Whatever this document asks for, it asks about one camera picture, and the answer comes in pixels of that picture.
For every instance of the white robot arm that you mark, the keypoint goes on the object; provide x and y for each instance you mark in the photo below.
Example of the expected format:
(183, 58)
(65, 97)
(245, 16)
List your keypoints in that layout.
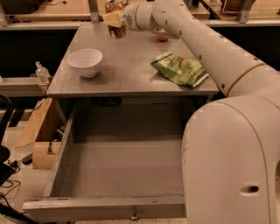
(231, 147)

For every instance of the grey cabinet counter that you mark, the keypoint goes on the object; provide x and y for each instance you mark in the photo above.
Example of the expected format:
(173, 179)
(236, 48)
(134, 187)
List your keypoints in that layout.
(125, 69)

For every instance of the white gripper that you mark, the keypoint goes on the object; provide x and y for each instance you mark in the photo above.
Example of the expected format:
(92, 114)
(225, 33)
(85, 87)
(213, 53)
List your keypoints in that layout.
(130, 18)

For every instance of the red apple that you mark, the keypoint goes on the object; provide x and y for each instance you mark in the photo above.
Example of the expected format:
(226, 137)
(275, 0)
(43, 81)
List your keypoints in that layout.
(161, 38)

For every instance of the metal drawer knob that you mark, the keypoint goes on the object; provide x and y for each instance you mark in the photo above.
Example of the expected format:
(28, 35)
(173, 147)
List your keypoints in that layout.
(134, 216)

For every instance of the orange soda can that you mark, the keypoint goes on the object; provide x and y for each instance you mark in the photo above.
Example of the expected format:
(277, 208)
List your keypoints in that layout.
(114, 6)

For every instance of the green chip bag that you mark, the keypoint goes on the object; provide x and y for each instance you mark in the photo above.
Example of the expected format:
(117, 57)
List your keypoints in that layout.
(179, 70)

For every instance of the clear sanitizer bottle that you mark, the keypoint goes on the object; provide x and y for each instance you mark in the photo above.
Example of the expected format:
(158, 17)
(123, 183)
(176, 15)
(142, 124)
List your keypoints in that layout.
(42, 73)

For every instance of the brown cardboard box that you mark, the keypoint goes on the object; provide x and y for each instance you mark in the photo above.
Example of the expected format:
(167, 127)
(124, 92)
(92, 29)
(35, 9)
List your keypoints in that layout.
(41, 134)

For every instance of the grey open drawer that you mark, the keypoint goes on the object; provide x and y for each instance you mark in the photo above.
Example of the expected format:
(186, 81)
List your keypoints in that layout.
(116, 159)

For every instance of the white ceramic bowl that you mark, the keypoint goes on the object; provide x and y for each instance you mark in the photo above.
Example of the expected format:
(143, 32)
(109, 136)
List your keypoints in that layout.
(85, 62)

